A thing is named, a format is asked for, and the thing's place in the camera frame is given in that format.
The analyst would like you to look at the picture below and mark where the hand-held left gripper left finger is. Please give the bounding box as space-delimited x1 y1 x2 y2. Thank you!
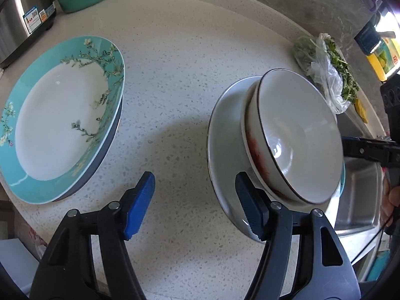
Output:
29 171 156 300

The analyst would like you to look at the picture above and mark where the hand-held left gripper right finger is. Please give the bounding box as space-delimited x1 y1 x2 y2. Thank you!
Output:
235 171 360 300

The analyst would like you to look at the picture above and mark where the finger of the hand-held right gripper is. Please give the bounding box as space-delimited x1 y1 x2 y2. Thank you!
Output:
342 135 399 167

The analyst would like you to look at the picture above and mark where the large white deep bowl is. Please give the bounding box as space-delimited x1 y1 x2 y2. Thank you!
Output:
207 75 344 236

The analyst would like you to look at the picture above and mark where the white plate dark rim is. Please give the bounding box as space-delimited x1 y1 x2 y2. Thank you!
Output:
53 94 123 203

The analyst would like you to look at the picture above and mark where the white bowl black rim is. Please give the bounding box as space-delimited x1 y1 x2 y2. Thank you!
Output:
245 68 344 205

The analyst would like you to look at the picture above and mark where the large teal floral plate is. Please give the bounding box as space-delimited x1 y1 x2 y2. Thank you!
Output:
0 35 126 204

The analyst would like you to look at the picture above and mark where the person's right hand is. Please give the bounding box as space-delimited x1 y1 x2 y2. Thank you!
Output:
379 186 400 226

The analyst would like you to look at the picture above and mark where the yellow sponge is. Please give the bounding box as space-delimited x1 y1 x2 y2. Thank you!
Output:
354 98 368 122

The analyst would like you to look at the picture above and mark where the yellow food container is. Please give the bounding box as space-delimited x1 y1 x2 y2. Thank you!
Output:
366 36 400 80

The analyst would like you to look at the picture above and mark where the dark blue cup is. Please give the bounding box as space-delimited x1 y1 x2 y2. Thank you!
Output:
354 22 382 55

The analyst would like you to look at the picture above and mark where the plastic bag of greens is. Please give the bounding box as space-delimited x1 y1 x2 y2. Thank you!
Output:
293 33 360 115

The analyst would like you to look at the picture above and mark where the stainless steel rice cooker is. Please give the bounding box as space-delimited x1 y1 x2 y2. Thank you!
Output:
0 0 57 69

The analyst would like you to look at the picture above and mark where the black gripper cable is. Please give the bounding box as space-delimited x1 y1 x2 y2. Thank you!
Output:
351 206 399 265

